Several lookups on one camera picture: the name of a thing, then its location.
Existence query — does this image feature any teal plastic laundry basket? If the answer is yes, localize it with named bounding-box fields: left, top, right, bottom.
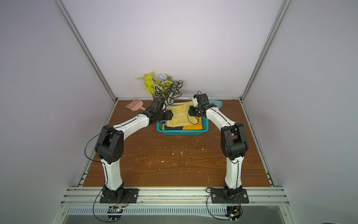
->
left=157, top=118, right=209, bottom=135

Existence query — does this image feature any yellow cartoon pillowcase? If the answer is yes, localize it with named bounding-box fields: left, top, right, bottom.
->
left=162, top=124, right=203, bottom=131

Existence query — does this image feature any pale yellow pillowcase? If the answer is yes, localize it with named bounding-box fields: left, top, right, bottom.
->
left=165, top=101, right=199, bottom=127

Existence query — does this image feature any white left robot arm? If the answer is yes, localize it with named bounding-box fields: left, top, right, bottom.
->
left=95, top=99, right=173, bottom=197

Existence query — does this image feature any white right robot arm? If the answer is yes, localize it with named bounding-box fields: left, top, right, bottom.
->
left=188, top=91, right=249, bottom=197

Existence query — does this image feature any pink hand brush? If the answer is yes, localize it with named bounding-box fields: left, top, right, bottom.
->
left=126, top=99, right=146, bottom=111

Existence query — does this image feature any artificial potted plant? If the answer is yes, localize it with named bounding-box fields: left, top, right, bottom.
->
left=137, top=72, right=184, bottom=105

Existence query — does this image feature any left controller board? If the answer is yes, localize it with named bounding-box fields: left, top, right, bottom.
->
left=107, top=206, right=124, bottom=222

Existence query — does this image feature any controller board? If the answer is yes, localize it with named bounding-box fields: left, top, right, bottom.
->
left=107, top=206, right=124, bottom=222
left=225, top=205, right=243, bottom=222

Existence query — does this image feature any right controller board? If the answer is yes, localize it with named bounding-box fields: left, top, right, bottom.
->
left=225, top=205, right=243, bottom=222

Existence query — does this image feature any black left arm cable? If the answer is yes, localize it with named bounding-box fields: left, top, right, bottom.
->
left=84, top=130, right=112, bottom=163

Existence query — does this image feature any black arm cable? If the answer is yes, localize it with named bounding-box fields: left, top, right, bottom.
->
left=84, top=130, right=112, bottom=163
left=204, top=189, right=233, bottom=221

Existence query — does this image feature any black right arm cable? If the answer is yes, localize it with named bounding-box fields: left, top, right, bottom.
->
left=204, top=189, right=233, bottom=221

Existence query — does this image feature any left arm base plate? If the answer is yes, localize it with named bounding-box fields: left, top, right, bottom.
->
left=99, top=188, right=139, bottom=204

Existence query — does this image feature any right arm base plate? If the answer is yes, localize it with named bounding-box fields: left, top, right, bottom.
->
left=206, top=187, right=249, bottom=204

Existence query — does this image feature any aluminium front rail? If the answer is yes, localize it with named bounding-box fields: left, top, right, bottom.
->
left=51, top=187, right=291, bottom=224

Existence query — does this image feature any aluminium corner post right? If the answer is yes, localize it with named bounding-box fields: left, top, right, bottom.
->
left=240, top=0, right=292, bottom=102

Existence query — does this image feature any aluminium corner post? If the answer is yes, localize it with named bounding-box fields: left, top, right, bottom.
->
left=54, top=0, right=117, bottom=102
left=240, top=0, right=292, bottom=102

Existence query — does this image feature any aluminium corner post left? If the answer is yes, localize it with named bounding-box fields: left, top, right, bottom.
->
left=54, top=0, right=117, bottom=102

